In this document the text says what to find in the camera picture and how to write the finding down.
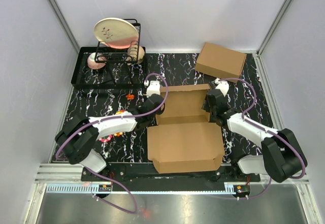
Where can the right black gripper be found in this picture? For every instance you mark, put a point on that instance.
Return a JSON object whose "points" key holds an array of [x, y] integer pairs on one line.
{"points": [[205, 105]]}

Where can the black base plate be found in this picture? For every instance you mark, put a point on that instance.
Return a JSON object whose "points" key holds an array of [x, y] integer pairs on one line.
{"points": [[144, 177]]}

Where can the small orange flower toy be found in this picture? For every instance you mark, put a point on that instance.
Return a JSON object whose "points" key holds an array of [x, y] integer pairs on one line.
{"points": [[130, 97]]}

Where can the brown cardboard box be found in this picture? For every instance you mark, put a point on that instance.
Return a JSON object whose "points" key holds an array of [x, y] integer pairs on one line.
{"points": [[184, 139], [220, 62]]}

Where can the closed brown cardboard box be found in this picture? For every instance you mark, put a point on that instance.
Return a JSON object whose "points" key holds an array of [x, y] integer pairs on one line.
{"points": [[220, 62]]}

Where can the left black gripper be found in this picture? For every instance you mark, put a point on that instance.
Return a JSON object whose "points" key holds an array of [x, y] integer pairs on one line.
{"points": [[160, 112]]}

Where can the small cream plate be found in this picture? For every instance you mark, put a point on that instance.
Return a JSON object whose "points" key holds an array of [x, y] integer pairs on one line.
{"points": [[135, 53]]}

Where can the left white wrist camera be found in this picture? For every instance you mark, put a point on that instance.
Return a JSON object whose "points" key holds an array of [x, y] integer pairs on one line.
{"points": [[153, 87]]}

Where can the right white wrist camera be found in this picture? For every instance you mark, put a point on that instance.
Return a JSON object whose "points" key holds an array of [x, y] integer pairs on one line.
{"points": [[221, 85]]}

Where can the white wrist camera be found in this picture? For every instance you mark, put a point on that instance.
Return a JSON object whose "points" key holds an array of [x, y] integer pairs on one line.
{"points": [[153, 87], [221, 85]]}

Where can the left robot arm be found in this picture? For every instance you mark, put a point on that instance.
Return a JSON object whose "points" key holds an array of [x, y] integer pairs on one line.
{"points": [[77, 138]]}

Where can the large cream pink plate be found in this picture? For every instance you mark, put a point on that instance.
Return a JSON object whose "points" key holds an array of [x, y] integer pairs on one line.
{"points": [[116, 33]]}

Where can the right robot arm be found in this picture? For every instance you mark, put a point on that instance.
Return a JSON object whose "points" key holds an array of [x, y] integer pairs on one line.
{"points": [[282, 157]]}

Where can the small pink bowl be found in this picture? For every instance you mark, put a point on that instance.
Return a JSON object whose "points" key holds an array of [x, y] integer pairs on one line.
{"points": [[96, 62]]}

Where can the black wire dish rack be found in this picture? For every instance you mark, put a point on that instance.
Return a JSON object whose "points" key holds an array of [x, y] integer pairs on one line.
{"points": [[117, 73]]}

